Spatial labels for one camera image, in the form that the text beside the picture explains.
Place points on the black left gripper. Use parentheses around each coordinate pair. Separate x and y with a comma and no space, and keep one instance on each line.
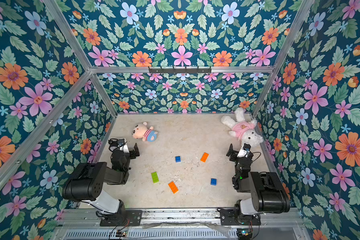
(132,151)

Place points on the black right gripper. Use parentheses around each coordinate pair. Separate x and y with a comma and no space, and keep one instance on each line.
(234,153)

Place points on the green lego brick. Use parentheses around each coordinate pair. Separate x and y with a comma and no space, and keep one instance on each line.
(155,177)

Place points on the blue square lego brick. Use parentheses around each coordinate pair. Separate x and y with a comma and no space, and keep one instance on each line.
(213,182)
(178,159)

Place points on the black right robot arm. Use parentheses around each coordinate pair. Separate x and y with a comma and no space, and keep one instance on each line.
(267,192)

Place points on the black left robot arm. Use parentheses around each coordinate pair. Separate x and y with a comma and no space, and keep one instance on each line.
(85,184)

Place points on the pink pig plush toy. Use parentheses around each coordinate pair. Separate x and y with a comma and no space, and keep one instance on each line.
(141,131)

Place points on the white bunny plush toy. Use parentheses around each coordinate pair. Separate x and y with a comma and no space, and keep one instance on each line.
(242,129)

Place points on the right controller board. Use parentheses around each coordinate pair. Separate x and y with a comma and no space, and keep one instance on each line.
(244,234)

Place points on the controller board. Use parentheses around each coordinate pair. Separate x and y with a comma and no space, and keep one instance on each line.
(244,234)
(121,234)

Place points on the left controller board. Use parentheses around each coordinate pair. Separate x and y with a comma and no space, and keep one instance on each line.
(121,234)

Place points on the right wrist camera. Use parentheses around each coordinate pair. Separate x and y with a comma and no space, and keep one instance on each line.
(244,151)

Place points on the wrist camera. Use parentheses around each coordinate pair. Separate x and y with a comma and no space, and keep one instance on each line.
(244,151)
(122,145)

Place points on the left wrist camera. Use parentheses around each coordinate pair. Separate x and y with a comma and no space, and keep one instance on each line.
(122,145)

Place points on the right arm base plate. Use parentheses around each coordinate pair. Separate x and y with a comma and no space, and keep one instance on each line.
(231,217)

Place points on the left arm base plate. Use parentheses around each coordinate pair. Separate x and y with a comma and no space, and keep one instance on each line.
(122,218)

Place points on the black wall hook rail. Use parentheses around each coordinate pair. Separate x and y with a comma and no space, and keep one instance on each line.
(180,70)

